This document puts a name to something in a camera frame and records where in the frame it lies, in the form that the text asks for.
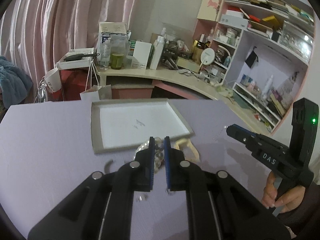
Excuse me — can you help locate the white paper shopping bag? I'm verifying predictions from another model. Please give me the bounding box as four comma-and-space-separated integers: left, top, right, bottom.
80, 60, 112, 102

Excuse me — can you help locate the pink white bookshelf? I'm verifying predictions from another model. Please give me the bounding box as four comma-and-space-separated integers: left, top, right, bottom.
193, 0, 315, 134

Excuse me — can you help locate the round white mirror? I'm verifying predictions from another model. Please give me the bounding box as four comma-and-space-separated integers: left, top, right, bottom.
200, 48, 215, 67

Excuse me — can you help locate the white carton box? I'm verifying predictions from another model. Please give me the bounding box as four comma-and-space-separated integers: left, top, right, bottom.
131, 41, 152, 69

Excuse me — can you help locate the clear plastic water bottle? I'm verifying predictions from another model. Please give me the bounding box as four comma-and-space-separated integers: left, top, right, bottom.
100, 39, 111, 68

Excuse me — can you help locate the white paper cup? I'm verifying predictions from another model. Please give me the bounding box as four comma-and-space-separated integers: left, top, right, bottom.
44, 68, 62, 93

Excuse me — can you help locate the black hair straightener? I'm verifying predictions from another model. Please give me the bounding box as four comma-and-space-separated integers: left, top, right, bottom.
64, 53, 100, 62

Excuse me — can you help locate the white lotion bottle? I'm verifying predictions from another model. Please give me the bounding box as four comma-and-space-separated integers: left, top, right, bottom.
150, 36, 165, 70

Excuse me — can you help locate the white pearl bracelet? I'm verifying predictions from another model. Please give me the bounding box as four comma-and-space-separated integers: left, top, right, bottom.
135, 136, 166, 173

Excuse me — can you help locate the pink satin curtain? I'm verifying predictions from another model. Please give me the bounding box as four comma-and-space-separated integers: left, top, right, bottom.
1, 0, 136, 85

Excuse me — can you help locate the grey cardboard tray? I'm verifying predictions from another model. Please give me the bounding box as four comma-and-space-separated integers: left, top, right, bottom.
91, 99, 194, 154

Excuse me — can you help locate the curved beige desk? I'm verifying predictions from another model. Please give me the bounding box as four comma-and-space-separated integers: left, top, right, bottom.
97, 67, 271, 135

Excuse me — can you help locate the person's right hand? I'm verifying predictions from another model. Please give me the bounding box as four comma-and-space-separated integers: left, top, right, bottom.
261, 172, 306, 213

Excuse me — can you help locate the green glass jar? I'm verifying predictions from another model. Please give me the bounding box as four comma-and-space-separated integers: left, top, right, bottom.
110, 53, 124, 69

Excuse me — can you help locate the blue fleece blanket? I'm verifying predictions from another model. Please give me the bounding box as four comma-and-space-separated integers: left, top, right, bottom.
1, 56, 33, 109

